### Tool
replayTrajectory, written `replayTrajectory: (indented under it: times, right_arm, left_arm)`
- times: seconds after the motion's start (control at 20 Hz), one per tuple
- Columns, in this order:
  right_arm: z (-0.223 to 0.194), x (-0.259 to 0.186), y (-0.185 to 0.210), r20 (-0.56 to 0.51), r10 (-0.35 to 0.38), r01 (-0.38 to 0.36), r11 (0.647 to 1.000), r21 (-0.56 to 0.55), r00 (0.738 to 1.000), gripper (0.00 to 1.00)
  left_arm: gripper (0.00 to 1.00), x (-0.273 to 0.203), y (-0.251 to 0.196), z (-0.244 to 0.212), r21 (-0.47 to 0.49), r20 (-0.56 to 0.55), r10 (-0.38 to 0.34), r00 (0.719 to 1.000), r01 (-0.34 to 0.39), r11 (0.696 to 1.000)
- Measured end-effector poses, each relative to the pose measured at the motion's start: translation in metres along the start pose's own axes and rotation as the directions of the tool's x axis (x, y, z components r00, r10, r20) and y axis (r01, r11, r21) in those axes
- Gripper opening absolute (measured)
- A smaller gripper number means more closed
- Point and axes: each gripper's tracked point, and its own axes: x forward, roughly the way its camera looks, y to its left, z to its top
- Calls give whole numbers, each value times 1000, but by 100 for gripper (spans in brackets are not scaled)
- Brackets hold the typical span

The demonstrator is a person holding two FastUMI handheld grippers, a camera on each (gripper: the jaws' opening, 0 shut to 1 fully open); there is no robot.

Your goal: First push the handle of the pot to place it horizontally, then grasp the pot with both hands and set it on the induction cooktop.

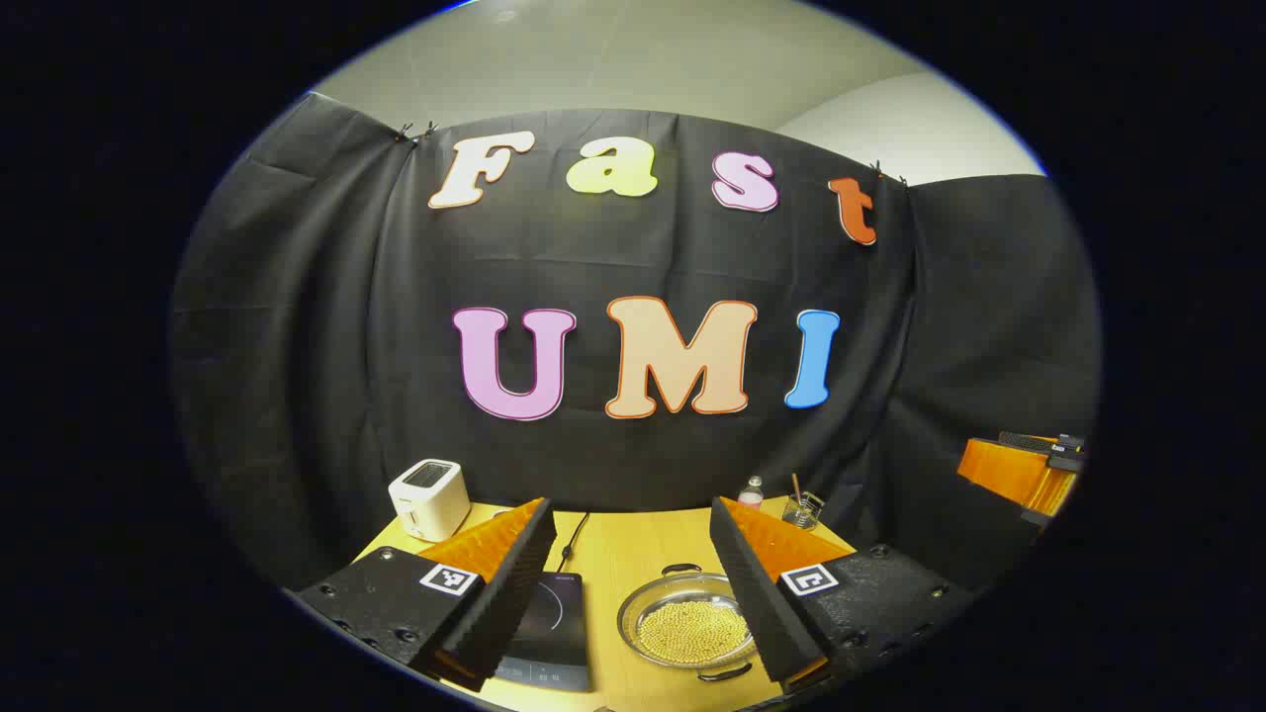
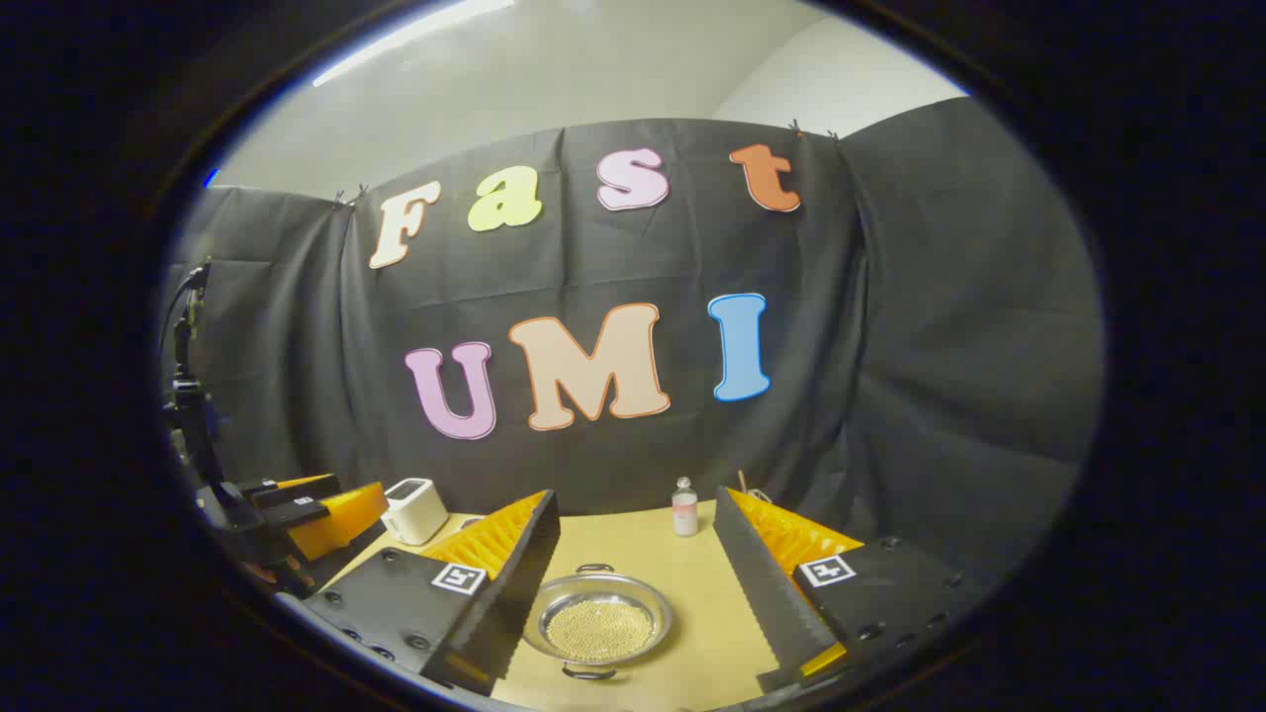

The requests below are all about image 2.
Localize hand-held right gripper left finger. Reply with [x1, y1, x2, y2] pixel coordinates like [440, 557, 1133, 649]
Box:
[302, 489, 562, 698]

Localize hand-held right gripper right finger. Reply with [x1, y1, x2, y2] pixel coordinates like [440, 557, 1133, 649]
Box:
[712, 486, 990, 695]

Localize stainless steel pot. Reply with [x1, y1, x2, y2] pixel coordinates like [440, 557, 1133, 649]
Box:
[521, 564, 676, 681]

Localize large soybean pile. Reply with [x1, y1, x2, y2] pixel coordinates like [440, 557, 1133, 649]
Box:
[546, 598, 655, 662]

